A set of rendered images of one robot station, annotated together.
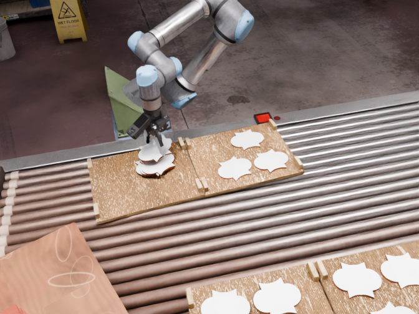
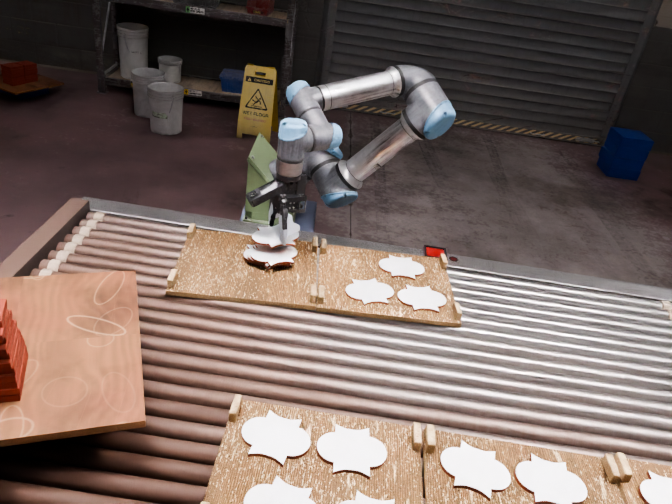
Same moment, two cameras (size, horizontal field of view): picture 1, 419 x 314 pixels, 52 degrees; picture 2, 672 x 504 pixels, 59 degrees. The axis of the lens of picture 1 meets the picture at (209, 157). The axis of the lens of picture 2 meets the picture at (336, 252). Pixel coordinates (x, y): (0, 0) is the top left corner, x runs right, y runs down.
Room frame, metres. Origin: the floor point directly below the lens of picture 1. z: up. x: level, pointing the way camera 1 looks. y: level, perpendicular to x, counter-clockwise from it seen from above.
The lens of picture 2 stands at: (-0.16, -0.21, 1.90)
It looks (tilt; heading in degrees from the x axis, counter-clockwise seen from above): 31 degrees down; 9
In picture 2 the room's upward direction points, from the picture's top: 9 degrees clockwise
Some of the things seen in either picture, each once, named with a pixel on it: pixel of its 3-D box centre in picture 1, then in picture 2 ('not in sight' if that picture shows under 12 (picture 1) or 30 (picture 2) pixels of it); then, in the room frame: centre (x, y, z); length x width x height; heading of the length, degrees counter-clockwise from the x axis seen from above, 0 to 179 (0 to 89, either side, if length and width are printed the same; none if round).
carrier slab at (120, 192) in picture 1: (143, 178); (248, 266); (1.26, 0.27, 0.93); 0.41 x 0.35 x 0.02; 105
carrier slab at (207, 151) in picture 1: (240, 156); (385, 282); (1.36, -0.13, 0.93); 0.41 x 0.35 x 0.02; 104
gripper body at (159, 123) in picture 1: (155, 118); (288, 191); (1.35, 0.20, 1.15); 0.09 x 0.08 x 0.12; 129
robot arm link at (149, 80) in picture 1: (148, 82); (293, 140); (1.35, 0.20, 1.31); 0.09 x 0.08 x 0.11; 140
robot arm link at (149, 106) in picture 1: (150, 101); (288, 166); (1.35, 0.20, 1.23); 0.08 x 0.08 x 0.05
